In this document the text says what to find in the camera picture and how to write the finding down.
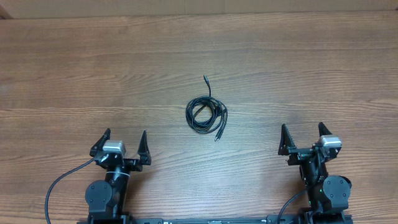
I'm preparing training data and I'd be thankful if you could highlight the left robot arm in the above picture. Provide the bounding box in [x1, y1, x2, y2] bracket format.
[85, 129, 152, 223]

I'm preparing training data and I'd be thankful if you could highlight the black cable with plugs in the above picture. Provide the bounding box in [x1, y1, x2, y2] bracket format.
[185, 75, 229, 142]

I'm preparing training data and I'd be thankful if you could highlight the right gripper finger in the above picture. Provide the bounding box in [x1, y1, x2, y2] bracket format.
[318, 122, 332, 136]
[278, 124, 296, 156]

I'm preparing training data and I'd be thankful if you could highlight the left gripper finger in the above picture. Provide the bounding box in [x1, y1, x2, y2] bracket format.
[137, 130, 152, 166]
[90, 128, 111, 157]

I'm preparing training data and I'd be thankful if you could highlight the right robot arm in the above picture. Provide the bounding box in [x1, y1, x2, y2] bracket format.
[276, 122, 353, 223]

